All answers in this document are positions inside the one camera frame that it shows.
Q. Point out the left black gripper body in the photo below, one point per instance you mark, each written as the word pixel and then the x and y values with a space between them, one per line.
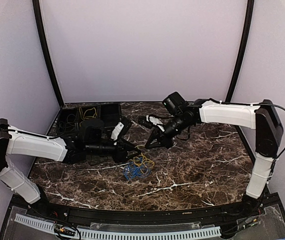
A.
pixel 118 157

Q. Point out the black three-compartment tray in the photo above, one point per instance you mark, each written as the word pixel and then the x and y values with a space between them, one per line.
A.
pixel 69 120

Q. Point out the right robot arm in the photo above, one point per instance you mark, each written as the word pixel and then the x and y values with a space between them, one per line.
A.
pixel 261 117

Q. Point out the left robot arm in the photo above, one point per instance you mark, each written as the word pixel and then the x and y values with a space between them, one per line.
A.
pixel 66 148

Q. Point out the white slotted cable duct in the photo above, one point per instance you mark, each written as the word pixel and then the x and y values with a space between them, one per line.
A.
pixel 117 232

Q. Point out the right black frame post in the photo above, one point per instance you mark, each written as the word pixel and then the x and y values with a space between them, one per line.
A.
pixel 242 49

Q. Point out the black front rail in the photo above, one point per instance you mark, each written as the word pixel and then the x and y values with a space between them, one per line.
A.
pixel 209 215

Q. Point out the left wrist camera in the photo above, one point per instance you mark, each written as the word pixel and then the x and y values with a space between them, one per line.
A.
pixel 121 129

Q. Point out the black frame post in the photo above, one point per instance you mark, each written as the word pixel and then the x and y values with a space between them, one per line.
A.
pixel 242 49
pixel 45 51

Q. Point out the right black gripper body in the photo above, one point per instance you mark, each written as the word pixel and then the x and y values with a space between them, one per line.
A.
pixel 167 140

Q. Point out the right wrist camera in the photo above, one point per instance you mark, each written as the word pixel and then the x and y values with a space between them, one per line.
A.
pixel 149 122

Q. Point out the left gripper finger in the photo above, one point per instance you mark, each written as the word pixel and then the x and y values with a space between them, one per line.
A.
pixel 129 146
pixel 132 155

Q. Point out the left black frame post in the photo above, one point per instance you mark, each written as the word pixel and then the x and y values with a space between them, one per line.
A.
pixel 45 51

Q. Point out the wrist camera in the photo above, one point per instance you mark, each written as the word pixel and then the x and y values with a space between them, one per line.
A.
pixel 149 122
pixel 121 129

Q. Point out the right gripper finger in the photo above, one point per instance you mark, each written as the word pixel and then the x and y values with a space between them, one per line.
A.
pixel 153 145
pixel 154 135

